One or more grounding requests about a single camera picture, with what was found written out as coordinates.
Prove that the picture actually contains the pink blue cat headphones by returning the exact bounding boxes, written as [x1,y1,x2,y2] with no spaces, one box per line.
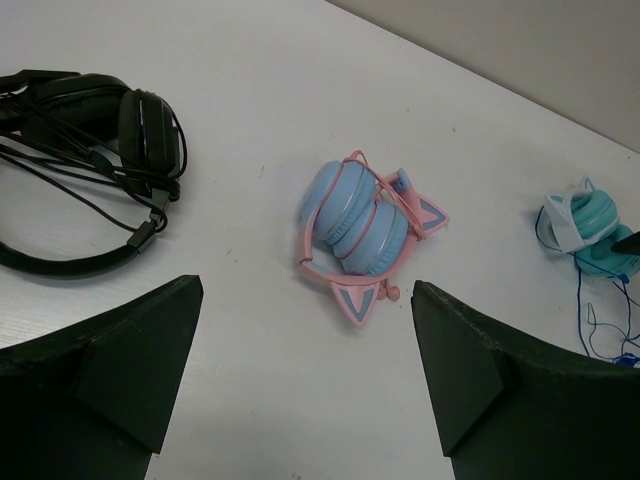
[297,150,449,328]

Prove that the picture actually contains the large black wired headphones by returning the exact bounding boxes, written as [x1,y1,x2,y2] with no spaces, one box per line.
[1,70,188,279]

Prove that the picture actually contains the teal cat ear headphones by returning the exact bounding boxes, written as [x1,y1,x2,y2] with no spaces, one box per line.
[534,176,639,283]

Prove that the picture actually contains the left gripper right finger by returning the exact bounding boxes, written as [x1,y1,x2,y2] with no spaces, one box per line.
[411,281,639,479]

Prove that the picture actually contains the blue headphone cable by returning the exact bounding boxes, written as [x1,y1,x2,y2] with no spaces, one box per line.
[574,252,640,369]

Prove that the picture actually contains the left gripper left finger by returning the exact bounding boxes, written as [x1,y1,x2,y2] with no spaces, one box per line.
[1,275,204,479]

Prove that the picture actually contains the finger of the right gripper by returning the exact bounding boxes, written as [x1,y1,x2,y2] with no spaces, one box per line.
[612,232,640,256]

